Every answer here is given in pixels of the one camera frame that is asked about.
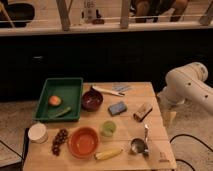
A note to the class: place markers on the peach fruit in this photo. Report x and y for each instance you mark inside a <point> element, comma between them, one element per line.
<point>54,101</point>

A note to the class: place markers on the blue sponge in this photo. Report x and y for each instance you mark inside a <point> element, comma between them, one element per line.
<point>117,108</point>

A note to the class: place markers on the green plastic tray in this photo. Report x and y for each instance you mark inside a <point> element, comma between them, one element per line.
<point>69,90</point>

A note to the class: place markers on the yellow corn cob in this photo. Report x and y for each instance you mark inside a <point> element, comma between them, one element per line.
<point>106,154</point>

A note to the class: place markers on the white paper cup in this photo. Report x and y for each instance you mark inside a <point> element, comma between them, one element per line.
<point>38,133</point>

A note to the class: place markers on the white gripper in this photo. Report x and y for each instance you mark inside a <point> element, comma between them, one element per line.
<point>169,99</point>

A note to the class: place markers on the white bottle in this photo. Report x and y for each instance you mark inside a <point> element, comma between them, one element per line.
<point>89,10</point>

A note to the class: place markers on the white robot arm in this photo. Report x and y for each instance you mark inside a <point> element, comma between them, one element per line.
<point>185,83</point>

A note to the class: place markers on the dark maroon bowl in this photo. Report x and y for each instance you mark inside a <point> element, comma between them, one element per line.
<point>92,100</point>

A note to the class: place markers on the black chair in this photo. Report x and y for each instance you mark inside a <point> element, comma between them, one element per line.
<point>20,13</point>

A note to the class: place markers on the orange red bowl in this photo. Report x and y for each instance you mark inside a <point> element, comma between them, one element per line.
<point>83,142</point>

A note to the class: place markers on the metal fork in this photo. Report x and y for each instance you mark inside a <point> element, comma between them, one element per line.
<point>146,133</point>

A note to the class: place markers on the dark red grapes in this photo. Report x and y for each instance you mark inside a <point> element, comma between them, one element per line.
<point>59,139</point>

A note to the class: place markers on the white handled knife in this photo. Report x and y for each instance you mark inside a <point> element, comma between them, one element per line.
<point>107,91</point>

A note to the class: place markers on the wooden brush block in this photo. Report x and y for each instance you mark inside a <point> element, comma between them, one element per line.
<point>142,112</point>

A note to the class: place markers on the green plastic cup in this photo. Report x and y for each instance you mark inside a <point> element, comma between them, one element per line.
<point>108,128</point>

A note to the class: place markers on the metal measuring cup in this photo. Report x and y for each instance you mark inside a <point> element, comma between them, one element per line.
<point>139,146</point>

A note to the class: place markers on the person's legs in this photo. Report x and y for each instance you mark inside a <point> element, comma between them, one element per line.
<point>147,9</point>

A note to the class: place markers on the green cucumber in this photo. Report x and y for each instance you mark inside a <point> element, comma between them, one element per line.
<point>61,113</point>

